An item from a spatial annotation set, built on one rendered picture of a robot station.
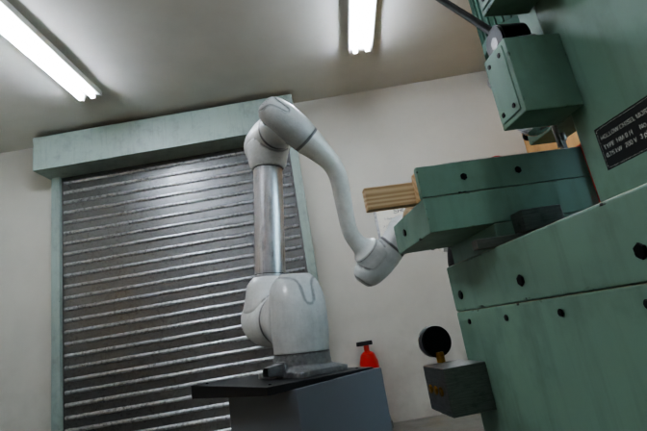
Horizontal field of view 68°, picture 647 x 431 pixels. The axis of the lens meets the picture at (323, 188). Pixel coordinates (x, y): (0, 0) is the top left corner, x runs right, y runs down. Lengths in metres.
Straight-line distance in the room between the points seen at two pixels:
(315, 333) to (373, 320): 2.58
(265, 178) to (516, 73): 1.04
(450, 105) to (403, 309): 1.81
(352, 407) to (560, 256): 0.78
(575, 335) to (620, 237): 0.16
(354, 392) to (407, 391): 2.63
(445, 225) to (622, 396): 0.34
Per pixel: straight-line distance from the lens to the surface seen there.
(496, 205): 0.86
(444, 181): 0.83
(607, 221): 0.59
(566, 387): 0.74
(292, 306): 1.32
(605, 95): 0.75
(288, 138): 1.54
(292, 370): 1.31
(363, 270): 1.64
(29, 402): 4.64
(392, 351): 3.91
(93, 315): 4.34
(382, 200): 0.83
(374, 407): 1.36
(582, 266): 0.64
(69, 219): 4.60
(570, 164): 0.95
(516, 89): 0.75
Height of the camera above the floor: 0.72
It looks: 17 degrees up
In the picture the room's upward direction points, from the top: 10 degrees counter-clockwise
